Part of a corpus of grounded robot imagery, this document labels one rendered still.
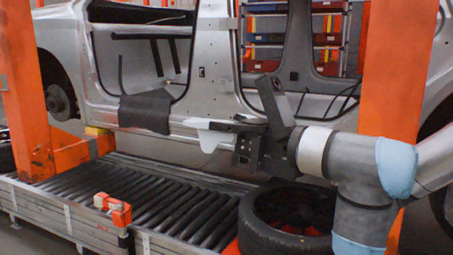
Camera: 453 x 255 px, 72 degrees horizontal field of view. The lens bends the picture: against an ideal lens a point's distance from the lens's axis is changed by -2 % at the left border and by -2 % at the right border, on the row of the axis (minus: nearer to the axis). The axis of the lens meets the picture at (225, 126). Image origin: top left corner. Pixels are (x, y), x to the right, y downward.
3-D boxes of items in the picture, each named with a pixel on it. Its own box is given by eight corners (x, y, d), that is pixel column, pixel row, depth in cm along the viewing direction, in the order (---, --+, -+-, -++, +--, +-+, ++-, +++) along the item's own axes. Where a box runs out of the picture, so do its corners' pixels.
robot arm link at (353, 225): (394, 242, 51) (404, 181, 48) (376, 282, 43) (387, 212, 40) (346, 225, 56) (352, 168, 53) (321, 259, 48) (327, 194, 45)
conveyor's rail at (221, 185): (365, 236, 198) (369, 205, 192) (364, 241, 193) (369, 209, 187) (93, 164, 308) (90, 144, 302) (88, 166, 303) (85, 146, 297)
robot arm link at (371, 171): (402, 217, 39) (414, 152, 36) (318, 191, 45) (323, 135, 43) (413, 193, 45) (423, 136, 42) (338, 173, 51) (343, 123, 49)
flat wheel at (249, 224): (348, 218, 199) (352, 185, 193) (375, 299, 137) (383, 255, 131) (245, 208, 211) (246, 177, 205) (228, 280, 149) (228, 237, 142)
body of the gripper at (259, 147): (226, 164, 55) (289, 183, 48) (230, 115, 53) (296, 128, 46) (251, 158, 61) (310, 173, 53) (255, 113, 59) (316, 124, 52)
